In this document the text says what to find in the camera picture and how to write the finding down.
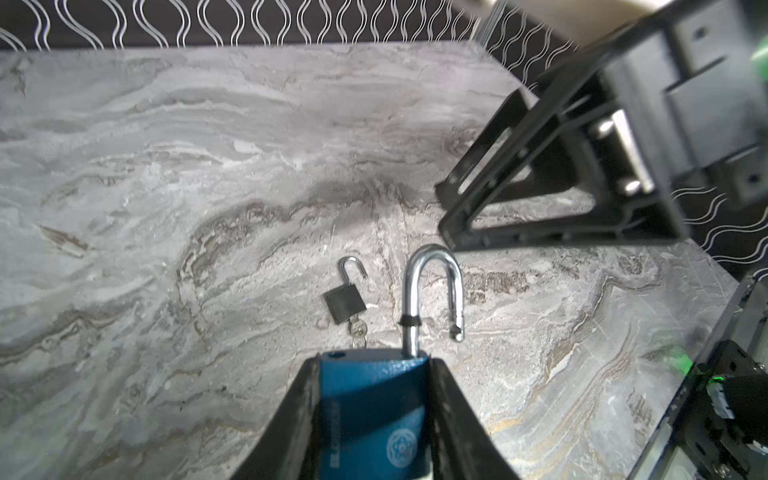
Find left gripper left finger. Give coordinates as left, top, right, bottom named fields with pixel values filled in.
left=231, top=356, right=321, bottom=479

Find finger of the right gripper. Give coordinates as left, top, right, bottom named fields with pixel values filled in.
left=438, top=102, right=690, bottom=252
left=435, top=90, right=594, bottom=207

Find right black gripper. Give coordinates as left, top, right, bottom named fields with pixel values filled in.
left=590, top=1, right=767, bottom=240

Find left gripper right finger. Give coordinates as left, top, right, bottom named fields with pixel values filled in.
left=427, top=358, right=519, bottom=480

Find blue padlock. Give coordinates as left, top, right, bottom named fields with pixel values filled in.
left=318, top=244, right=465, bottom=479

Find silver key with ring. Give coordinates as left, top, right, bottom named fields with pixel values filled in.
left=349, top=315, right=368, bottom=349

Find black padlock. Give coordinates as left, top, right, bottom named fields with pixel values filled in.
left=323, top=256, right=368, bottom=324

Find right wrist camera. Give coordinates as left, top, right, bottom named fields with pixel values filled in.
left=453, top=0, right=670, bottom=44

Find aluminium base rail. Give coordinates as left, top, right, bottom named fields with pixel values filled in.
left=629, top=276, right=767, bottom=479

